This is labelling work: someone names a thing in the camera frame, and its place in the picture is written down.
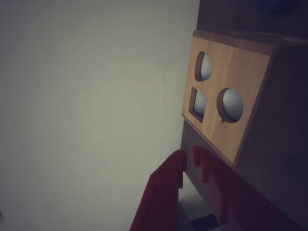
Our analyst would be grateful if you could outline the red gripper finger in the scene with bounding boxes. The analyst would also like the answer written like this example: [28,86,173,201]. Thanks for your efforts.
[129,149,188,231]
[192,145,308,231]

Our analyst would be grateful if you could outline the blue cylinder block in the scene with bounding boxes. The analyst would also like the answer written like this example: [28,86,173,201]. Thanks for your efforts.
[256,0,293,14]

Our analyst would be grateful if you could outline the wooden shape sorter box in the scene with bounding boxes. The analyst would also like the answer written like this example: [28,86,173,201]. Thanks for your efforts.
[181,29,308,217]

